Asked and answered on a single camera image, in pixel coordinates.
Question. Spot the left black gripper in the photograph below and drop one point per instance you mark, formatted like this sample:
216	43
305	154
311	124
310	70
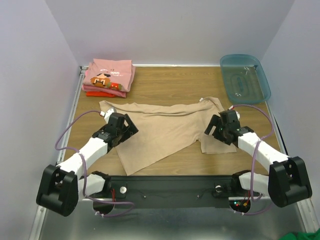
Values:
130	130

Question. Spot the plain pink folded t shirt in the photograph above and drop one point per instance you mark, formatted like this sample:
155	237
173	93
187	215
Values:
113	82

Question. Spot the beige t shirt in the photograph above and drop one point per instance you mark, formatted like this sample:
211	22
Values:
165	130

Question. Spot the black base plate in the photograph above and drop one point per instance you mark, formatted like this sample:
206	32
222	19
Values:
189	191

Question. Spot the red folded t shirt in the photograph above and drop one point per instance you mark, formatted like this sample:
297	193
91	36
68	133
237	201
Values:
99	94

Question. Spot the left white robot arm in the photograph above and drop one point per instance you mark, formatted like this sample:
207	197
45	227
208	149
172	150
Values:
63	185

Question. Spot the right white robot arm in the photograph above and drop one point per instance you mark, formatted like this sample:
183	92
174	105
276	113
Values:
287	181

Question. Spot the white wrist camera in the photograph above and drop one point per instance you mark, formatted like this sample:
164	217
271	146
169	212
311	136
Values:
232	108
106	115

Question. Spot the teal plastic bin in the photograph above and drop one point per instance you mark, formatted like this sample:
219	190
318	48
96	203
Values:
244	79

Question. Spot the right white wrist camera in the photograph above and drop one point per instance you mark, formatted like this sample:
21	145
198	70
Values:
232	108

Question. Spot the green cloth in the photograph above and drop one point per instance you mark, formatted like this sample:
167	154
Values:
301	236

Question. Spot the pink printed folded t shirt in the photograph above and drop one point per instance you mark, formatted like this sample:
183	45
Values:
110	65

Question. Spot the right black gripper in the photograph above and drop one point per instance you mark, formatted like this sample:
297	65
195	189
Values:
215	127

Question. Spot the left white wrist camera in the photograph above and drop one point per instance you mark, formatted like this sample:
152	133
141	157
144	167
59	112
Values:
106	115

